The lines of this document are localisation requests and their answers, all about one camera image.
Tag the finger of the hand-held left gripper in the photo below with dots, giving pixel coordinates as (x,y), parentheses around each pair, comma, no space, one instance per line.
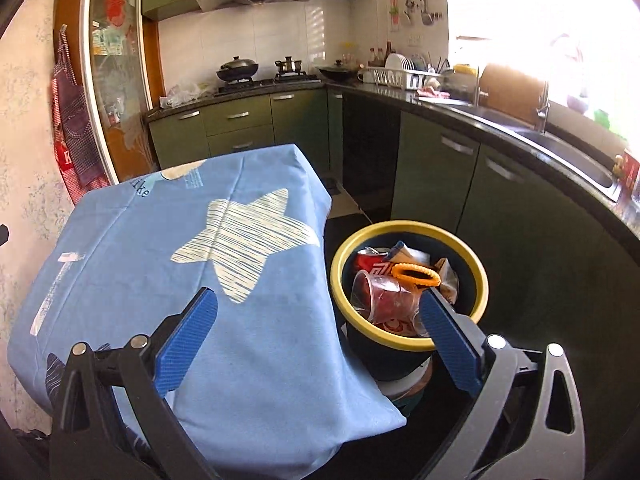
(3,235)

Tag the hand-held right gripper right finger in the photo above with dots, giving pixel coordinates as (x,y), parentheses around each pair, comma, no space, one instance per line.
(450,335)

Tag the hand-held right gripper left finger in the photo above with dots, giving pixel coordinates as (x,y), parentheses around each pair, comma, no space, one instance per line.
(185,342)

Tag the clear plastic cup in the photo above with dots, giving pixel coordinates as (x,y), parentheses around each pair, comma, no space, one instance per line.
(385,297)

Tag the blue white printed packet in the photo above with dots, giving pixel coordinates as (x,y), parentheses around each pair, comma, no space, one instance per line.
(397,250)

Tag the red soda can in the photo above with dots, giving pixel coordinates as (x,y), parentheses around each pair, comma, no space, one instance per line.
(367,261)

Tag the yellow-rimmed dark bin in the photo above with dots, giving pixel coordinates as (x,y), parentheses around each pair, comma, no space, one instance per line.
(410,226)

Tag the blue star-print tablecloth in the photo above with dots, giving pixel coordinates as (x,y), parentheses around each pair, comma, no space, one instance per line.
(150,240)

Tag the red checked apron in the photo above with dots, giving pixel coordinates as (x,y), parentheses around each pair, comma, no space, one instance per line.
(75,125)

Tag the dark cloth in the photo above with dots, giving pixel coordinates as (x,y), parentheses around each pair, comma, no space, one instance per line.
(30,452)

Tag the dark floor mat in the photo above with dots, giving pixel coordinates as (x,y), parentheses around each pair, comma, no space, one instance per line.
(331,185)

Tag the black built-in appliance door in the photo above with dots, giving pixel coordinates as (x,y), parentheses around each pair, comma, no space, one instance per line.
(372,150)

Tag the frosted glass sliding door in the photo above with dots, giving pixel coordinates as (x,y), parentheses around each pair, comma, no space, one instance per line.
(115,60)

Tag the stainless double sink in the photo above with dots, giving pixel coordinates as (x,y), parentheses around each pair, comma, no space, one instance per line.
(575,155)

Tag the crumpled clear plastic bags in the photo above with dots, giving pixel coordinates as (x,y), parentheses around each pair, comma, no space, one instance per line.
(182,94)

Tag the green base kitchen cabinets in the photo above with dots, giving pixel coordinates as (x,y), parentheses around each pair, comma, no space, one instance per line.
(240,120)

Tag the red packet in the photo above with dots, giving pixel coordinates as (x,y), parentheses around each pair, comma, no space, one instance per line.
(627,172)

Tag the tall steel faucet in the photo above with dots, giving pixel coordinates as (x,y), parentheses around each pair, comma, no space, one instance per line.
(541,110)

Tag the pink dish cloth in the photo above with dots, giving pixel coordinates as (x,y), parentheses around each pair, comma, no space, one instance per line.
(432,92)

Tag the short steel faucet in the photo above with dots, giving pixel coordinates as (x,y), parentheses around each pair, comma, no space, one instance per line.
(478,90)

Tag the wooden cutting board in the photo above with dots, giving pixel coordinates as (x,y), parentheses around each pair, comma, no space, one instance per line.
(510,92)

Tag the white dish rack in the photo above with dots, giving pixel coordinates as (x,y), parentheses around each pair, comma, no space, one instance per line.
(395,79)

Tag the yellow sponge holder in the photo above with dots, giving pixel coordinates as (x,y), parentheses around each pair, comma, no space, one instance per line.
(463,70)

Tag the green plastic item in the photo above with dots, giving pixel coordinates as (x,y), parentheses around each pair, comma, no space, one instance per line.
(602,117)

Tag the white mug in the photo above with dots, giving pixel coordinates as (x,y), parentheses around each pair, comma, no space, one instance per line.
(365,77)

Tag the black gas stove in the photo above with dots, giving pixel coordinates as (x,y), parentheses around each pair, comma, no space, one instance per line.
(270,82)

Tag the stack of white plates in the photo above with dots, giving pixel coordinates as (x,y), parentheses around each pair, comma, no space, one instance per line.
(397,62)

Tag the black wok with lid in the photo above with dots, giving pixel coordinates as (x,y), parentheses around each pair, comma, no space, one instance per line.
(237,69)

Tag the black lidded pan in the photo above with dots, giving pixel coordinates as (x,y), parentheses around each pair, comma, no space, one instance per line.
(337,74)

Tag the dark sauce bottle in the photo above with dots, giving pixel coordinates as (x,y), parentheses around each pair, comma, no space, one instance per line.
(388,52)

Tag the hanging steel spatula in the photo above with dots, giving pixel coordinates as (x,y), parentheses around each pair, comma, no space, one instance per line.
(426,15)

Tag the hanging steel ladle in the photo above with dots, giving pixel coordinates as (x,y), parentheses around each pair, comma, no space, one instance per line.
(409,10)

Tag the red hanging kitchen tool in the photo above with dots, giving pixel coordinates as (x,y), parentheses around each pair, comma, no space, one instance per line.
(395,10)

